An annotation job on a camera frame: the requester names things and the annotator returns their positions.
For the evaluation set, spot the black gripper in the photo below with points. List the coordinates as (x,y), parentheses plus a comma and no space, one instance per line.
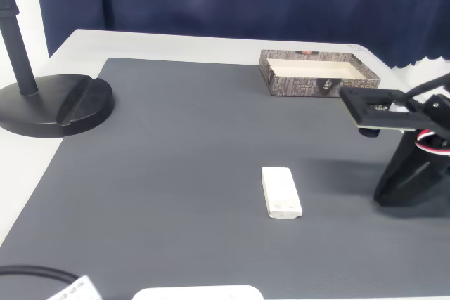
(404,170)

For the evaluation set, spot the small white rectangular block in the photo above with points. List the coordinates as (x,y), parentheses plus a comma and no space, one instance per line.
(281,191)

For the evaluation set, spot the stone-patterned open cardboard box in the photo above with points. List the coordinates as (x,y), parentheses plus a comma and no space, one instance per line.
(299,89)

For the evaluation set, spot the grey desk mat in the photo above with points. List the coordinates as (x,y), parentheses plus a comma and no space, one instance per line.
(175,156)

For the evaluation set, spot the white rounded flat device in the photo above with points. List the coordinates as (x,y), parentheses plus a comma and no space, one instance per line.
(197,293)

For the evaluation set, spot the black round-base camera stand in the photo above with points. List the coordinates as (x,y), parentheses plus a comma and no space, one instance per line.
(42,103)

